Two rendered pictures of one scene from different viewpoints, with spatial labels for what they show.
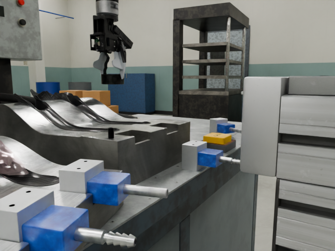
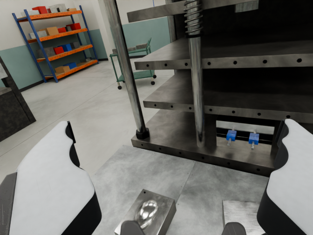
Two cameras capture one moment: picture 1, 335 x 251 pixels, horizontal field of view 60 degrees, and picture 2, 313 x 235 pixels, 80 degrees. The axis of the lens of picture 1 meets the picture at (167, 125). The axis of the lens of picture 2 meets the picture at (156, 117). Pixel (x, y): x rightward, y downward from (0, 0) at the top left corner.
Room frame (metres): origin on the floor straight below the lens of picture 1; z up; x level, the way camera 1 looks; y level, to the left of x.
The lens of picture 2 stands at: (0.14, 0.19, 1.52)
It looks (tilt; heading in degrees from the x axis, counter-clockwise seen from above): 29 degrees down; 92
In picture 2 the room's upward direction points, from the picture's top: 11 degrees counter-clockwise
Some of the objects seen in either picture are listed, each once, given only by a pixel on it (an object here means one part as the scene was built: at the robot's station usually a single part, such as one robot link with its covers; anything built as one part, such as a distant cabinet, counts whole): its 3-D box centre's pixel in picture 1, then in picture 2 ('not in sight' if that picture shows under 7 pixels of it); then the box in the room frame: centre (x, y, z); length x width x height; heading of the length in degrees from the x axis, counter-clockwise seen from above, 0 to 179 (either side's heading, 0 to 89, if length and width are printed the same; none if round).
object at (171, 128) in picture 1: (163, 133); not in sight; (0.63, 0.01, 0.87); 0.05 x 0.05 x 0.04; 58
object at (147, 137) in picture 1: (133, 142); not in sight; (0.53, 0.06, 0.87); 0.05 x 0.05 x 0.04; 58
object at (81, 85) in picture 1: (80, 99); not in sight; (7.53, 2.25, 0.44); 0.59 x 0.59 x 0.88
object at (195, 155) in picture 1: (215, 158); not in sight; (0.58, -0.10, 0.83); 0.13 x 0.05 x 0.05; 58
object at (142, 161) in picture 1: (76, 128); not in sight; (0.71, 0.23, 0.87); 0.50 x 0.26 x 0.14; 58
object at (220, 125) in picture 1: (228, 128); not in sight; (0.94, -0.20, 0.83); 0.13 x 0.05 x 0.05; 31
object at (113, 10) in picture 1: (107, 10); not in sight; (1.03, 0.20, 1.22); 0.08 x 0.08 x 0.05
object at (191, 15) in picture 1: (215, 75); not in sight; (5.27, -0.86, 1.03); 1.54 x 0.94 x 2.06; 153
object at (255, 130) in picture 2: not in sight; (248, 114); (0.66, 1.19, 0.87); 0.50 x 0.27 x 0.17; 58
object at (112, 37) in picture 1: (106, 34); not in sight; (1.02, 0.21, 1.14); 0.09 x 0.08 x 0.12; 148
